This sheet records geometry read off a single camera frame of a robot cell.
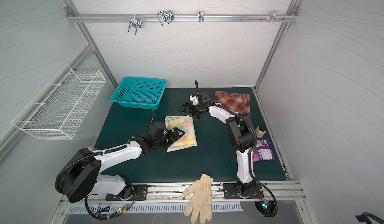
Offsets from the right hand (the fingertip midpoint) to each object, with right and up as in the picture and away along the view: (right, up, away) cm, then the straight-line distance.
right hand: (185, 109), depth 94 cm
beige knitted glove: (+8, -45, -24) cm, 52 cm away
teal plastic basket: (-33, +11, +10) cm, 36 cm away
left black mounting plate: (-22, -41, -20) cm, 51 cm away
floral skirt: (0, -10, +2) cm, 10 cm away
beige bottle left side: (-49, -20, -16) cm, 56 cm away
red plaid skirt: (+39, +4, +14) cm, 42 cm away
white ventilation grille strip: (-17, -46, -24) cm, 55 cm away
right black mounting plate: (+24, -40, -21) cm, 51 cm away
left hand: (-1, -14, -9) cm, 17 cm away
